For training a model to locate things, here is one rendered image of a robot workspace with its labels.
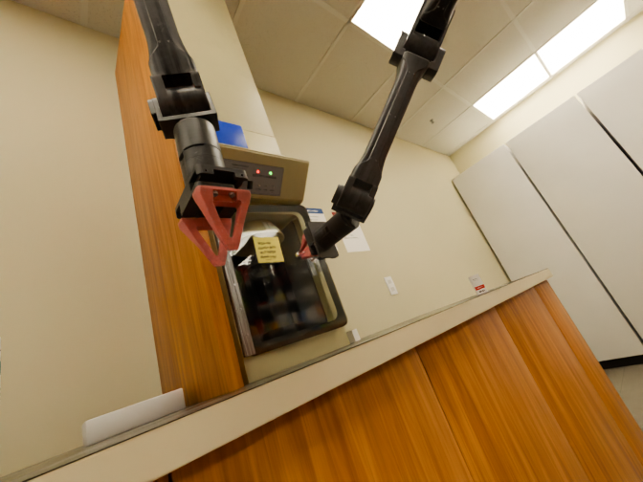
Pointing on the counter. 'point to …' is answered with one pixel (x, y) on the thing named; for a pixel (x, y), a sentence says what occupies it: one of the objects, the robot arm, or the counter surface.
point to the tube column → (220, 62)
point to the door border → (238, 306)
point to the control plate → (259, 177)
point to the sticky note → (268, 250)
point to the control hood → (294, 177)
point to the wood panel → (170, 243)
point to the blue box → (231, 135)
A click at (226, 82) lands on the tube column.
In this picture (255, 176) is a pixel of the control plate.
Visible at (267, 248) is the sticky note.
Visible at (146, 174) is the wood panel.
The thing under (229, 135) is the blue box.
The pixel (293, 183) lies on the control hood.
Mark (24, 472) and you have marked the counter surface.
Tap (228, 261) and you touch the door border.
